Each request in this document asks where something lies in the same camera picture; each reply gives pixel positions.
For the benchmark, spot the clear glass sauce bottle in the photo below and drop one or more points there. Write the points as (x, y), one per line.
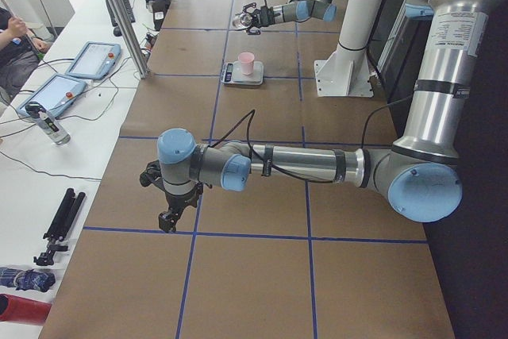
(242, 21)

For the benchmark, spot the pink cup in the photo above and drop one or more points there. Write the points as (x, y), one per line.
(246, 61)

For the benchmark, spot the silver kitchen scale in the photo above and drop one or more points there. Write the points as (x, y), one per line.
(232, 74)

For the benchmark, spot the black folded tripod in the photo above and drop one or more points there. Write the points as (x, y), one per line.
(60, 226)

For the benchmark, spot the brown paper table cover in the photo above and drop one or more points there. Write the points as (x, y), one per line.
(281, 259)

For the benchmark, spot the black keyboard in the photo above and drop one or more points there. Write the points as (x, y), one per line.
(128, 9)

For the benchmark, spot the blue folded umbrella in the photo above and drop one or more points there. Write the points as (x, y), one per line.
(26, 280)

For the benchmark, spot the lower teach pendant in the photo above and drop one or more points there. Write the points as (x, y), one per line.
(55, 95)

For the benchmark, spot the teach pendant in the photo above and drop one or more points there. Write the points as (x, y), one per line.
(55, 95)
(95, 60)

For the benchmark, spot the clear water bottle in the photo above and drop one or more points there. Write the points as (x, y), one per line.
(48, 123)

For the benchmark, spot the upper teach pendant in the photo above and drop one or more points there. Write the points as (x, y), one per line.
(95, 60)

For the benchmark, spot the red cylinder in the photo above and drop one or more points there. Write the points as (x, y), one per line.
(22, 310)

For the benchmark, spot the seated person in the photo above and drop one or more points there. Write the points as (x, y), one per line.
(18, 59)

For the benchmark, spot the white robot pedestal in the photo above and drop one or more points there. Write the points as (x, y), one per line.
(346, 72)

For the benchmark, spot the aluminium frame post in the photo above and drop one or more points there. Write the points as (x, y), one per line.
(129, 36)

